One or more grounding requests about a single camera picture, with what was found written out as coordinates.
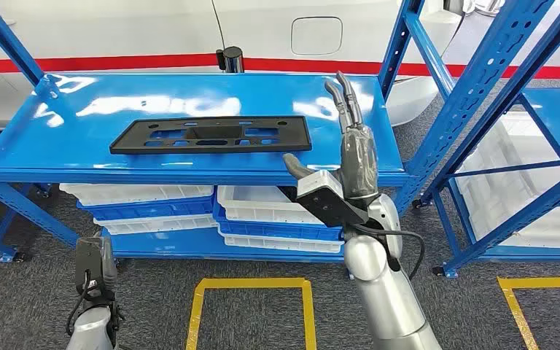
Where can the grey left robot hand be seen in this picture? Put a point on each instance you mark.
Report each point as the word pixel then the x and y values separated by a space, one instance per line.
pixel 110 263

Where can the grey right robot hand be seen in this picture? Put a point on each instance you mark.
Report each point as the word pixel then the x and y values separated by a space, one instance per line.
pixel 357 159

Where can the black plastic plate holder part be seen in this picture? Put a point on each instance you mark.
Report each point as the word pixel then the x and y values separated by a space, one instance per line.
pixel 130 144

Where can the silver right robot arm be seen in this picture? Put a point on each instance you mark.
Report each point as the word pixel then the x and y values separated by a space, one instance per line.
pixel 386 299

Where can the white plastic storage bin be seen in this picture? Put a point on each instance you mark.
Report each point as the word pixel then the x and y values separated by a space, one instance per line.
pixel 550 227
pixel 154 224
pixel 280 244
pixel 135 193
pixel 502 193
pixel 256 205
pixel 516 140

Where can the blue plastic storage bin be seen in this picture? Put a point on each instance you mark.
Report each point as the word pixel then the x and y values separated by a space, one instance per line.
pixel 149 210
pixel 280 231

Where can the yellow floor tape square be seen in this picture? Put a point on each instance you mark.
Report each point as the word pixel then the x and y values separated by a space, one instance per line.
pixel 541 281
pixel 251 282

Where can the white car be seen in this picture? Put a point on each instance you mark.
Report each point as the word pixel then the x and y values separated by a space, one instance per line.
pixel 116 29

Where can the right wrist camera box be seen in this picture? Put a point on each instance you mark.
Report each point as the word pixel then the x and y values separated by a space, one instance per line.
pixel 323 203

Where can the black stanchion post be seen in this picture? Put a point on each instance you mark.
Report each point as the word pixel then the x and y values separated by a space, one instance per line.
pixel 231 60

